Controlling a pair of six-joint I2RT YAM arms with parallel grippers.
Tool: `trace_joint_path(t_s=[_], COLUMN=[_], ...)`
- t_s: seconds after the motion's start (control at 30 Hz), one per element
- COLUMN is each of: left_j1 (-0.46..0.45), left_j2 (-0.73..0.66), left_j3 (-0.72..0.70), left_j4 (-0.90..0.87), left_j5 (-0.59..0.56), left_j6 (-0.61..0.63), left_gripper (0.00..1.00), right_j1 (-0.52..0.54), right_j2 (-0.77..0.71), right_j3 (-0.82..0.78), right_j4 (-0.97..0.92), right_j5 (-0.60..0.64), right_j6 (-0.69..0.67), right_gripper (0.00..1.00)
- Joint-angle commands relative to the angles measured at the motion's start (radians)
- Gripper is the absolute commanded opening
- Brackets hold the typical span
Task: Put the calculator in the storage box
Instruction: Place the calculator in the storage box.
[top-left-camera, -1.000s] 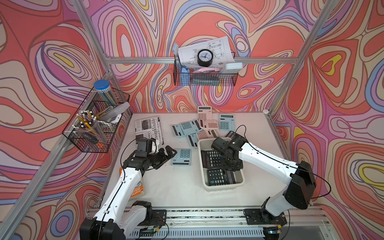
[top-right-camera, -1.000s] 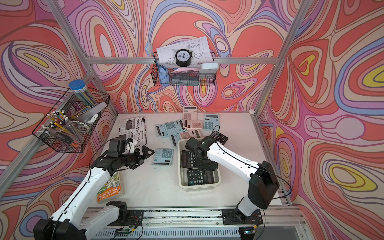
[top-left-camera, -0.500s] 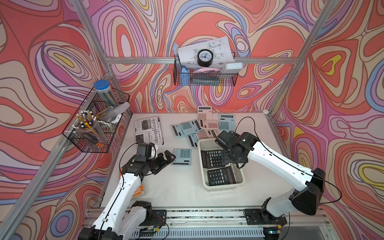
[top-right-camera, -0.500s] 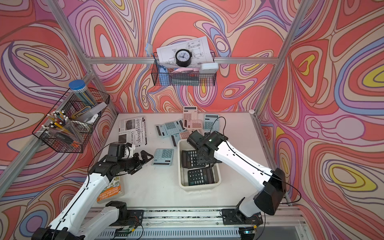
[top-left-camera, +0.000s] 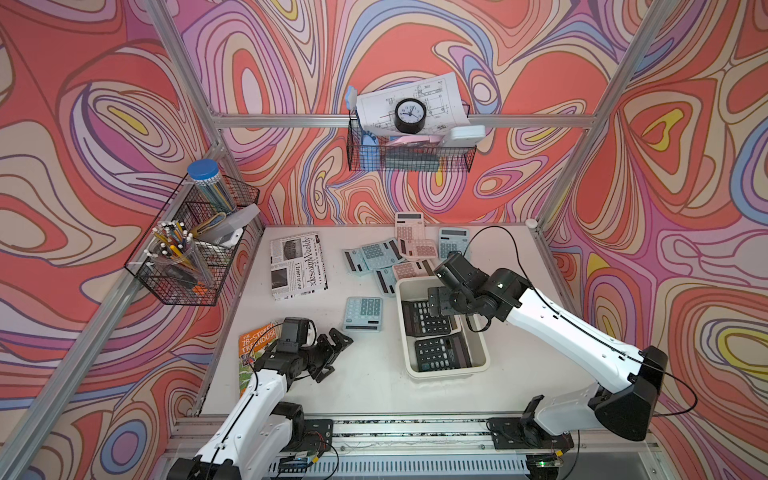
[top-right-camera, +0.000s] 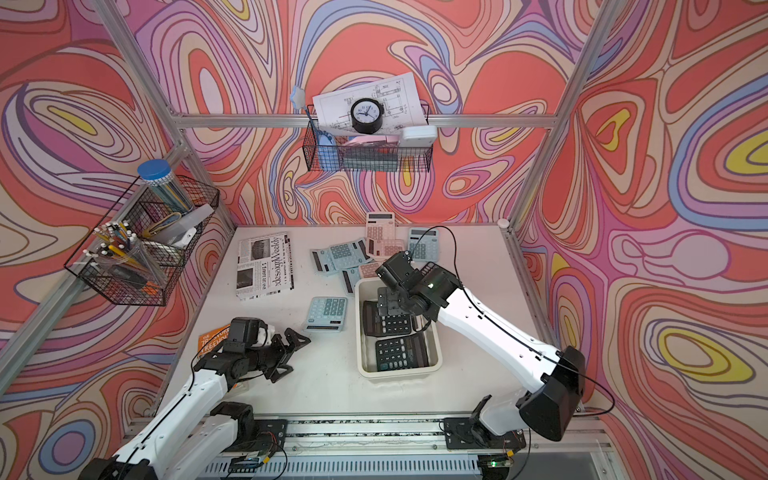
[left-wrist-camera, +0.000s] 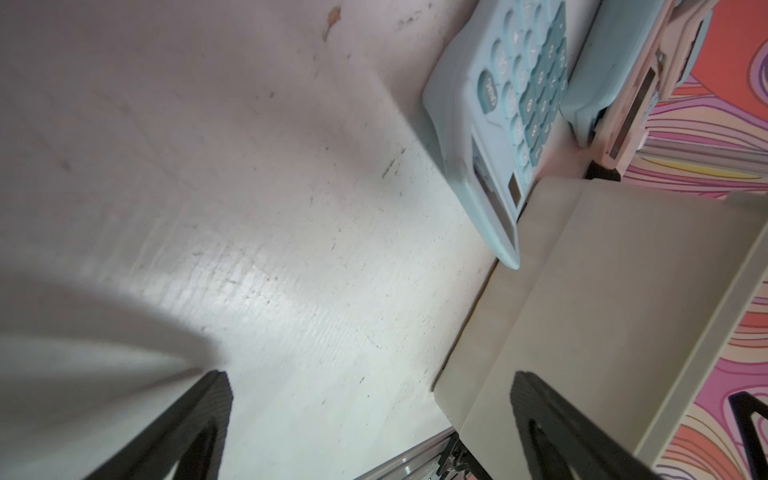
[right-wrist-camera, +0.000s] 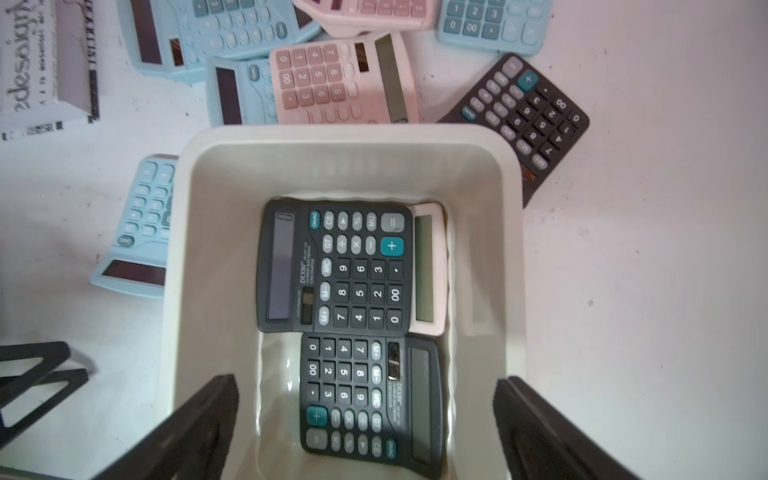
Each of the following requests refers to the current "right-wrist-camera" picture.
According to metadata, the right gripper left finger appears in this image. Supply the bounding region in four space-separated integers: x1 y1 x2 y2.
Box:
96 374 239 479

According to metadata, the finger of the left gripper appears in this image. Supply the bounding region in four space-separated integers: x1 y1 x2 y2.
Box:
1 341 89 448

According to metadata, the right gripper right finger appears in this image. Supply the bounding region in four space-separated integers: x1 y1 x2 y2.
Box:
493 376 637 480

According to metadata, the black calculator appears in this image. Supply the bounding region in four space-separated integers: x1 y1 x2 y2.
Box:
299 333 446 479
440 53 590 205
256 198 414 337

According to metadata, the pink calculator front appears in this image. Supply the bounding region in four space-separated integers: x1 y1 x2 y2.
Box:
409 202 448 337

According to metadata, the pink calculator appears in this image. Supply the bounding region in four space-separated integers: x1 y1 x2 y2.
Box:
269 32 420 125
293 0 435 38
409 202 448 337

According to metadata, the black calculator front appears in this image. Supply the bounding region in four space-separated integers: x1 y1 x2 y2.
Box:
256 198 414 337

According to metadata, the light blue calculator front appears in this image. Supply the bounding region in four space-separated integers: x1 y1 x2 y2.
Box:
90 154 178 299

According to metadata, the light blue calculator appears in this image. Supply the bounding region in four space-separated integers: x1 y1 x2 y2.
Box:
90 154 178 299
205 57 278 127
117 0 321 84
436 0 553 56

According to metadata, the white plastic storage box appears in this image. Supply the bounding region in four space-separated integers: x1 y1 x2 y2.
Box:
158 124 526 479

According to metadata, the light blue calculator lower centre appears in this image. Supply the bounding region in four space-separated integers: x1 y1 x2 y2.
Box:
205 57 278 127

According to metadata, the light blue calculator centre top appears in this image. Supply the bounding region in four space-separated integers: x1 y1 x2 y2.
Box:
117 0 321 84

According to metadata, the pink calculator behind box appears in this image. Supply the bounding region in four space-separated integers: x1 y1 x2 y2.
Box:
269 32 420 125

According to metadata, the light blue calculator back right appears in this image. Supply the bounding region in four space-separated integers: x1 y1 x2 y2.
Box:
436 0 553 56

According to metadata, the pink calculator back tilted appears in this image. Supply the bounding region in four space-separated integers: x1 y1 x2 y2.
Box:
293 0 435 38

